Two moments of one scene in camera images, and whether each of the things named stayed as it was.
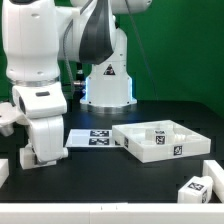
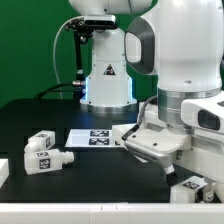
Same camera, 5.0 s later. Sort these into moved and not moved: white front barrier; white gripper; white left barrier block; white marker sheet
Moved: white gripper
Not moved: white left barrier block; white marker sheet; white front barrier
